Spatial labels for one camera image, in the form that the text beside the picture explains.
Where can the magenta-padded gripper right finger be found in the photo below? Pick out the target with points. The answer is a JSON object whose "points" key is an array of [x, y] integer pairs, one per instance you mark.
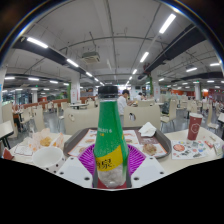
{"points": [[148, 170]]}

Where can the red paper cup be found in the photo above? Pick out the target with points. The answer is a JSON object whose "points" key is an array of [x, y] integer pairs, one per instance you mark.
{"points": [[194, 126]]}

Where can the beige chair with round hole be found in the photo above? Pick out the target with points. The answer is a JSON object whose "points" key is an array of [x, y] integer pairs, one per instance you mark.
{"points": [[146, 116], [81, 120]]}

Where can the small beige side table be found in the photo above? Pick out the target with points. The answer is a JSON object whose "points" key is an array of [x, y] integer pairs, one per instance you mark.
{"points": [[5, 130]]}

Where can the group of beige chairs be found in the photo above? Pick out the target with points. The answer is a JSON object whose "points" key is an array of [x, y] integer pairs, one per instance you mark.
{"points": [[173, 110]]}

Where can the white crumpled napkin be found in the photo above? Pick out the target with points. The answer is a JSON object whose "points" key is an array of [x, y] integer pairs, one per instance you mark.
{"points": [[147, 129]]}

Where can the printed paper tray liner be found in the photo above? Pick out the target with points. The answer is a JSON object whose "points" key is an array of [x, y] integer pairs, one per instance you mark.
{"points": [[85, 140]]}

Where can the white polka-dot mug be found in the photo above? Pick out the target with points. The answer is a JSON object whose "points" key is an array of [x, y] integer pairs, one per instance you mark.
{"points": [[46, 158]]}

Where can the person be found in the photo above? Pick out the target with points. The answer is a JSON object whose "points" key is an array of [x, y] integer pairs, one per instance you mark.
{"points": [[122, 105]]}

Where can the green-labelled clear drink bottle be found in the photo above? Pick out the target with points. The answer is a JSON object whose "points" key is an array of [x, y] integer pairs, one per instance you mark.
{"points": [[110, 140]]}

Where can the dark brown food tray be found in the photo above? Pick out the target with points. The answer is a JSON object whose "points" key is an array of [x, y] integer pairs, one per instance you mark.
{"points": [[71, 140]]}

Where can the ceiling light strips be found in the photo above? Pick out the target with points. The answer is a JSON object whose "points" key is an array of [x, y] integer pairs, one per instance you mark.
{"points": [[166, 23]]}

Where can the colourful printed leaflet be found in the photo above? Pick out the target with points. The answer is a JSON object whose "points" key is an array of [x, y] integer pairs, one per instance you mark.
{"points": [[188, 149]]}

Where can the fried food piece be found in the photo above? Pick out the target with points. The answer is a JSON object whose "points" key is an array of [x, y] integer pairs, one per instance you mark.
{"points": [[149, 149]]}

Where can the ceiling air conditioner unit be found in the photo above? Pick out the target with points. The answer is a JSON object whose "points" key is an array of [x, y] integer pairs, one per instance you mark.
{"points": [[90, 57]]}

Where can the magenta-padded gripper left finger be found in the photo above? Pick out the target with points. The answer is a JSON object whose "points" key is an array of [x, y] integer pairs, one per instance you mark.
{"points": [[75, 170]]}

